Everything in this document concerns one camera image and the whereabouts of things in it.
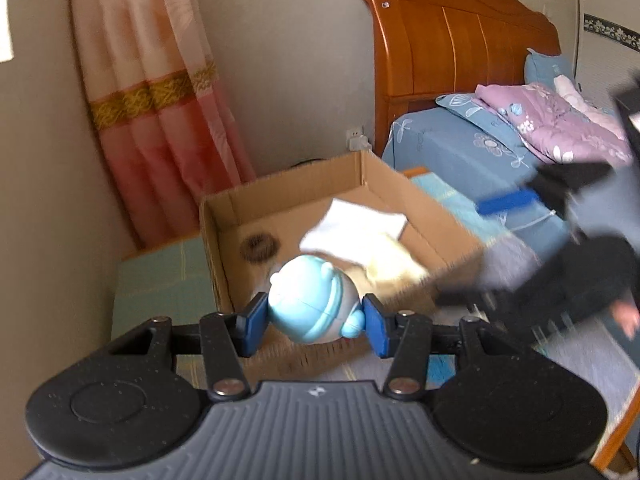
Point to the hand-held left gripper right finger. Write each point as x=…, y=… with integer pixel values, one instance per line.
x=375, y=327

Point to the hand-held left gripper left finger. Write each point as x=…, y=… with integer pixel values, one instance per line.
x=257, y=320

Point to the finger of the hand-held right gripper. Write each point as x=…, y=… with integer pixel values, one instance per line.
x=500, y=292
x=505, y=205

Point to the blue toy figure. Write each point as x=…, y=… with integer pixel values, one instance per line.
x=305, y=300

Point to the pale yellow cloth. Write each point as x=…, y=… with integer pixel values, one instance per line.
x=390, y=260

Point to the brown hair scrunchie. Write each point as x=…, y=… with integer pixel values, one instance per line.
x=260, y=238

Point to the white cloth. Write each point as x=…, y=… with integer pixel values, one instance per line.
x=350, y=230

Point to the brown cardboard box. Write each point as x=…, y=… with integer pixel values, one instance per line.
x=300, y=190

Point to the person's right hand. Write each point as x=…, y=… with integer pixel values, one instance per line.
x=627, y=317

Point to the blue floral bed sheet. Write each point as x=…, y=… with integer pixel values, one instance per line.
x=450, y=145

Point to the blue floral pillow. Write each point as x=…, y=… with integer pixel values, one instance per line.
x=475, y=115

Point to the purple floral quilt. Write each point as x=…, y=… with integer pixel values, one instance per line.
x=560, y=125

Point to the checked blanket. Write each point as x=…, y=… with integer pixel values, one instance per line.
x=160, y=280

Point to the pale pink bedding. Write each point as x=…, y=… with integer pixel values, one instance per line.
x=575, y=92

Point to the plain blue pillow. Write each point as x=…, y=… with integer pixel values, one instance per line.
x=545, y=67

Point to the wooden headboard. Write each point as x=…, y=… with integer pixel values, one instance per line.
x=450, y=35

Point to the pink patterned curtain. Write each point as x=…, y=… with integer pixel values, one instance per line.
x=150, y=110

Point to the window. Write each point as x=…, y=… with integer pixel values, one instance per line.
x=5, y=15

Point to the white wall socket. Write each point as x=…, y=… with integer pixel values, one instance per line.
x=357, y=140

